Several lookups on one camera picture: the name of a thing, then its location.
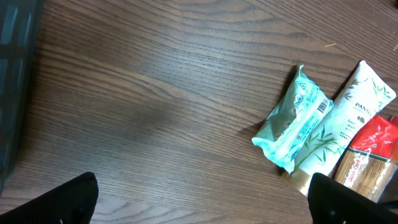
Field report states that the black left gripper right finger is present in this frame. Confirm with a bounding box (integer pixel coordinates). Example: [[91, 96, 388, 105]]
[[307, 173, 397, 224]]

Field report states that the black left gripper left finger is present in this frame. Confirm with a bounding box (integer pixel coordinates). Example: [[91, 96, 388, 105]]
[[1, 172, 99, 224]]

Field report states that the orange spaghetti packet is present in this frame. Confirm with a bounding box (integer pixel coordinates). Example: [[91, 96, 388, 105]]
[[334, 116, 397, 202]]

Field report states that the teal wet wipes pack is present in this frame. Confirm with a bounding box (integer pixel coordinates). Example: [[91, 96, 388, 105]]
[[251, 65, 334, 173]]

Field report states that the white hair product tube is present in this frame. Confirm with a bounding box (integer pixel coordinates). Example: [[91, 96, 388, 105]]
[[281, 60, 396, 196]]

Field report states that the grey plastic shopping basket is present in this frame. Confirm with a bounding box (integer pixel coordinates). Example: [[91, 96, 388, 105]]
[[1, 0, 44, 189]]

